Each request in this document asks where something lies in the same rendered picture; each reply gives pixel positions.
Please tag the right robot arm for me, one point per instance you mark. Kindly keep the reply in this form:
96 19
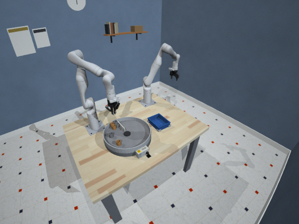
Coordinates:
76 57

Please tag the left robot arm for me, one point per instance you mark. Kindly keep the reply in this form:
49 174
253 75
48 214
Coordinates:
155 67

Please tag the blue open-top crate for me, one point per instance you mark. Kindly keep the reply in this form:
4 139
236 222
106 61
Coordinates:
158 121

